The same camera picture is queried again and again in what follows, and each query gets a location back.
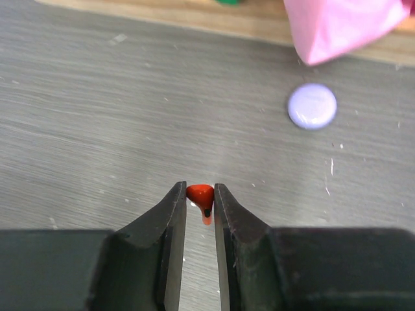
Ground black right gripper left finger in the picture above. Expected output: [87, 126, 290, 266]
[91, 181, 187, 310]

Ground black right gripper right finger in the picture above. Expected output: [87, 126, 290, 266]
[214, 183, 292, 310]

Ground orange earbud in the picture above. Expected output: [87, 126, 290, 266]
[186, 184, 214, 225]

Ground pink t-shirt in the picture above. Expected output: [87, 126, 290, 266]
[284, 0, 414, 65]

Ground wooden clothes rack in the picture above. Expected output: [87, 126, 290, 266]
[46, 0, 414, 67]

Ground green shirt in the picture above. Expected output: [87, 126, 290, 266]
[216, 0, 243, 6]

